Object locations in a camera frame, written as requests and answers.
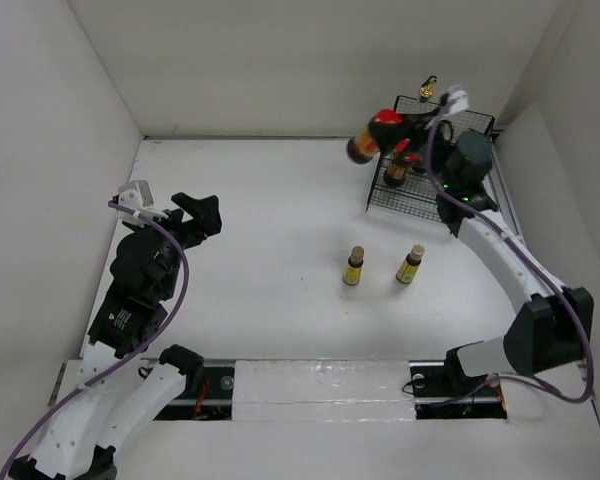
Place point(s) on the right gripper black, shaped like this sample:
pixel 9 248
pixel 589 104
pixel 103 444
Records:
pixel 389 134

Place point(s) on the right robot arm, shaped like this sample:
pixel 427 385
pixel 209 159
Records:
pixel 547 345

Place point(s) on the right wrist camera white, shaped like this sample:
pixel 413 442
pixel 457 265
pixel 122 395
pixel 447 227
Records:
pixel 455 100

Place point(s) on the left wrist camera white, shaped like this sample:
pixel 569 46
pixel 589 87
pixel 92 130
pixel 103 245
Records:
pixel 134 199

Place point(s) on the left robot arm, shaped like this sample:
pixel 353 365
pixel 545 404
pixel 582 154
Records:
pixel 84 434

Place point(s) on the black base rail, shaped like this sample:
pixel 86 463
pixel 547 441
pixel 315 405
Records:
pixel 330 391

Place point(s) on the short red-lid sauce jar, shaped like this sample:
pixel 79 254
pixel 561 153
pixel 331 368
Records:
pixel 370 137

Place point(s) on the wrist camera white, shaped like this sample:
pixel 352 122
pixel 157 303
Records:
pixel 134 199
pixel 455 100

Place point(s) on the clear glass oil bottle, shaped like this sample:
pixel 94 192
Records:
pixel 426 90

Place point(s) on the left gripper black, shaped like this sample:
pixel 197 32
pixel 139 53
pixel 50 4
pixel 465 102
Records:
pixel 205 215

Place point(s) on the small yellow bottle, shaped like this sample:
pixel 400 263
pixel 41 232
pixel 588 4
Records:
pixel 409 267
pixel 352 273

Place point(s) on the tall red-lid sauce jar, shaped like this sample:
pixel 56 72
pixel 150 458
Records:
pixel 401 160

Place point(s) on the black wire rack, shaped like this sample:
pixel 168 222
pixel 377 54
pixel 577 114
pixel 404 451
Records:
pixel 416 196

